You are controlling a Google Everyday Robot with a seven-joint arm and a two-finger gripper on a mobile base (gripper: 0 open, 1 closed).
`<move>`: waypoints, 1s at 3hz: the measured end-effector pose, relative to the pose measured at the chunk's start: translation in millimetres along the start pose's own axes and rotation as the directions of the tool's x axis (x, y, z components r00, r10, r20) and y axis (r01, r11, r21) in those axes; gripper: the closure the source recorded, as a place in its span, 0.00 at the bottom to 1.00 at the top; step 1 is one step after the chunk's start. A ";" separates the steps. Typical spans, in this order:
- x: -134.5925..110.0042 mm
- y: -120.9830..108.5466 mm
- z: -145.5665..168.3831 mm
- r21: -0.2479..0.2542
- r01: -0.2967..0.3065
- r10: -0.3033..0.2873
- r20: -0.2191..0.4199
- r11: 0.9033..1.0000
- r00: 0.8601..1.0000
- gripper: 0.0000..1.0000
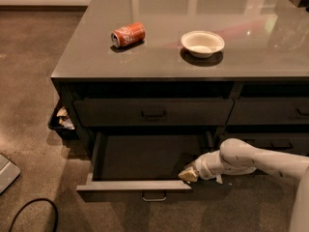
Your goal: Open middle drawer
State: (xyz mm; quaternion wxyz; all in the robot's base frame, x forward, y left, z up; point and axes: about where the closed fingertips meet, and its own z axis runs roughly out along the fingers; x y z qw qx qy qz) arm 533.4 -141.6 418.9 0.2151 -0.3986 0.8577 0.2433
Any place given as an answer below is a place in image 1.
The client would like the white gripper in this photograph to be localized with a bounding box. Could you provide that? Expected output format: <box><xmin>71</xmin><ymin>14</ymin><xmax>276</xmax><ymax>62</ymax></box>
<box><xmin>179</xmin><ymin>151</ymin><xmax>224</xmax><ymax>183</ymax></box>

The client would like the grey flat floor object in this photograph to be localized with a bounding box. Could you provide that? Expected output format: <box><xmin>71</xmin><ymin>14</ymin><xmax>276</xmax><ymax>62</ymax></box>
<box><xmin>0</xmin><ymin>155</ymin><xmax>20</xmax><ymax>194</ymax></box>

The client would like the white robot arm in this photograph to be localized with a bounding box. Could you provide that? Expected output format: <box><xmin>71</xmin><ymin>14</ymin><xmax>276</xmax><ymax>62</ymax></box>
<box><xmin>179</xmin><ymin>138</ymin><xmax>309</xmax><ymax>232</ymax></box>

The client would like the dark grey drawer cabinet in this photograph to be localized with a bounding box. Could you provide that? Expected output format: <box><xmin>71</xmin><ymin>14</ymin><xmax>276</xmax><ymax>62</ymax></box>
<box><xmin>50</xmin><ymin>0</ymin><xmax>309</xmax><ymax>180</ymax></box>

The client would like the drawer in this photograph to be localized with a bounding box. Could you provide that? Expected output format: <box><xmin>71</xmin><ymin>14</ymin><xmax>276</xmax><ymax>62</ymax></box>
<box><xmin>219</xmin><ymin>132</ymin><xmax>309</xmax><ymax>156</ymax></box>
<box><xmin>73</xmin><ymin>99</ymin><xmax>233</xmax><ymax>127</ymax></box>
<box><xmin>228</xmin><ymin>98</ymin><xmax>309</xmax><ymax>126</ymax></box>
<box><xmin>76</xmin><ymin>133</ymin><xmax>232</xmax><ymax>202</ymax></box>

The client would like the orange soda can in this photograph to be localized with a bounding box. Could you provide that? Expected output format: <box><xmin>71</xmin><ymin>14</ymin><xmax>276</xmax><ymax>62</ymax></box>
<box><xmin>111</xmin><ymin>22</ymin><xmax>146</xmax><ymax>48</ymax></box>

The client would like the black floor cable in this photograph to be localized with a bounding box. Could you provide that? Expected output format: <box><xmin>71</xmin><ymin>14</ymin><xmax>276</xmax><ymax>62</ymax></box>
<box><xmin>8</xmin><ymin>197</ymin><xmax>59</xmax><ymax>232</ymax></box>

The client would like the white paper bowl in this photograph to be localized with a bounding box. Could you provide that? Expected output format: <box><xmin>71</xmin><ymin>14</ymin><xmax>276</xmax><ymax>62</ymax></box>
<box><xmin>181</xmin><ymin>31</ymin><xmax>225</xmax><ymax>58</ymax></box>

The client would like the black bin with trash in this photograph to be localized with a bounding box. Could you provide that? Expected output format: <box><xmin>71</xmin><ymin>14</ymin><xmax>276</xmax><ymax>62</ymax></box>
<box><xmin>47</xmin><ymin>101</ymin><xmax>78</xmax><ymax>140</ymax></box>

